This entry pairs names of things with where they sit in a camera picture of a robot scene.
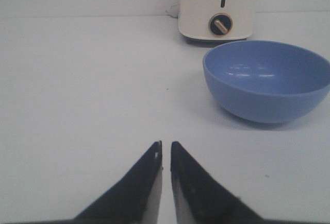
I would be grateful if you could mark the white two-slot toaster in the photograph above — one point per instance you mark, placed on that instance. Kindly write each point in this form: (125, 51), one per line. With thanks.
(217, 21)

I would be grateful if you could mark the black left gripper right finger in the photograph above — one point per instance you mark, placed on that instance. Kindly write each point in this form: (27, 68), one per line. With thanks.
(198, 197)

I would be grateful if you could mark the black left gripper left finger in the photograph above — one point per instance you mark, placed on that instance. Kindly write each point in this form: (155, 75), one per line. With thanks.
(133, 199)

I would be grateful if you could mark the blue plastic bowl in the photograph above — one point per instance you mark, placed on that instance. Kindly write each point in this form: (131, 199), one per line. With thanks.
(266, 82)

